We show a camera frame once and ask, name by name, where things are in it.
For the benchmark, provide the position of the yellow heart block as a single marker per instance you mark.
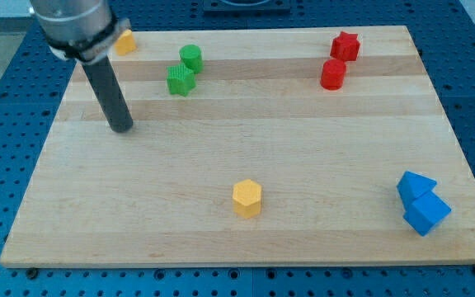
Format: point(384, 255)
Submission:
point(125, 44)

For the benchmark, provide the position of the green star block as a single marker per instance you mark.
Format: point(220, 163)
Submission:
point(180, 80)

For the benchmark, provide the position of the yellow hexagon block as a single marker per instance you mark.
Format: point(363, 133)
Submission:
point(247, 196)

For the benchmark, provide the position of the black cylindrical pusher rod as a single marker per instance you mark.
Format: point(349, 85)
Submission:
point(104, 83)

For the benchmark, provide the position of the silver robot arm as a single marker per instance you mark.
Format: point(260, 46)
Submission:
point(85, 31)

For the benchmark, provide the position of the dark mount plate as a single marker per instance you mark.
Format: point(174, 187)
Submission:
point(221, 6)

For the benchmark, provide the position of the red cylinder block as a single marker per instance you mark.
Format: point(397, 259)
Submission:
point(333, 74)

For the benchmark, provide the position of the blue triangle block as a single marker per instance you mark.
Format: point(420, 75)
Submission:
point(412, 186)

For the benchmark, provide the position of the green cylinder block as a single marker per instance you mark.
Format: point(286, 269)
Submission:
point(191, 57)

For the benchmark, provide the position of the wooden board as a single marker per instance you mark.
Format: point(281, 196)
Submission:
point(328, 162)

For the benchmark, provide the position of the blue cube block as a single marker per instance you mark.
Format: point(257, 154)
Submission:
point(426, 212)

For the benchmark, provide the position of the red star block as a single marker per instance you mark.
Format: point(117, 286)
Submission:
point(345, 47)

